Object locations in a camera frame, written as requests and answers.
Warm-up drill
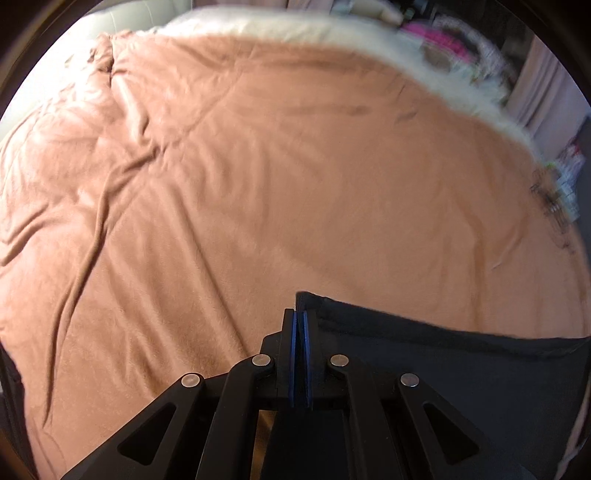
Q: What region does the beige padded headboard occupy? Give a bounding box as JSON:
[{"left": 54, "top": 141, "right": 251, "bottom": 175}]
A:
[{"left": 46, "top": 0, "right": 195, "bottom": 61}]

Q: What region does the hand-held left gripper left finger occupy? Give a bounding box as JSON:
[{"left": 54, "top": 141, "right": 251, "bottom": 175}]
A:
[{"left": 60, "top": 308, "right": 301, "bottom": 480}]

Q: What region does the thin black cable on bed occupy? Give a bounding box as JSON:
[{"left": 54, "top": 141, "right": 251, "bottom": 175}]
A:
[{"left": 529, "top": 168, "right": 578, "bottom": 254}]

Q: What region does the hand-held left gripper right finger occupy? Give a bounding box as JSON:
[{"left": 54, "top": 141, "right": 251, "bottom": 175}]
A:
[{"left": 300, "top": 310, "right": 548, "bottom": 480}]

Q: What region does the floral pillow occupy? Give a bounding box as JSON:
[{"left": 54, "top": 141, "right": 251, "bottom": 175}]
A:
[{"left": 434, "top": 16, "right": 513, "bottom": 93}]

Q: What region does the black printed t-shirt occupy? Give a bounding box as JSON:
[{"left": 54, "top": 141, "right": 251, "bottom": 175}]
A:
[{"left": 259, "top": 291, "right": 591, "bottom": 480}]

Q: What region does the pink curtain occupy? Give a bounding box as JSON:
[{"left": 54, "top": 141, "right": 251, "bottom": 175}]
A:
[{"left": 505, "top": 34, "right": 589, "bottom": 148}]

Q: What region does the cream bear print blanket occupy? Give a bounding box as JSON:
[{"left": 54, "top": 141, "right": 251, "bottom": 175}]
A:
[{"left": 157, "top": 7, "right": 546, "bottom": 160}]

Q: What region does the pink clothing pile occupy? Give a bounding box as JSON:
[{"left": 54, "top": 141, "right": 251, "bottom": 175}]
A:
[{"left": 402, "top": 21, "right": 467, "bottom": 56}]

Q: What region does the dark cloth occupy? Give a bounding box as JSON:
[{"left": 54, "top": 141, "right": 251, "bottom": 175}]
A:
[{"left": 0, "top": 344, "right": 40, "bottom": 480}]

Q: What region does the orange blanket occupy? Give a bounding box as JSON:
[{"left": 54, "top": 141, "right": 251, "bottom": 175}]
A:
[{"left": 0, "top": 30, "right": 591, "bottom": 480}]

